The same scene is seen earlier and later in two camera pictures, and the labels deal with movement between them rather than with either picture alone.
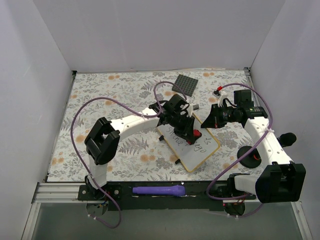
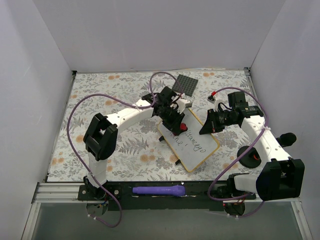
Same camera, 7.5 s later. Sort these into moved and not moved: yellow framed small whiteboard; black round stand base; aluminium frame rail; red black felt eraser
Moved: red black felt eraser
Not moved: yellow framed small whiteboard; black round stand base; aluminium frame rail
